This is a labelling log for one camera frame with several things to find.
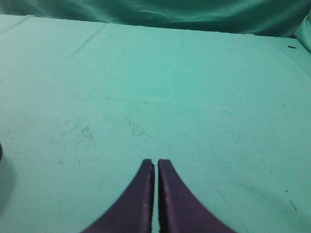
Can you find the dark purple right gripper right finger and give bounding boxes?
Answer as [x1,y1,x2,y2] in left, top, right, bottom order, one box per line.
[158,159,234,233]

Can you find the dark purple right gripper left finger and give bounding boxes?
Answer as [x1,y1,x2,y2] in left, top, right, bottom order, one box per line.
[83,159,155,233]

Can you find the black round turntable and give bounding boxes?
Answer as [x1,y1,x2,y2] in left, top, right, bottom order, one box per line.
[0,144,3,161]

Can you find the green backdrop cloth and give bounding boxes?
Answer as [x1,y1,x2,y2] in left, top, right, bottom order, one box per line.
[0,0,311,37]

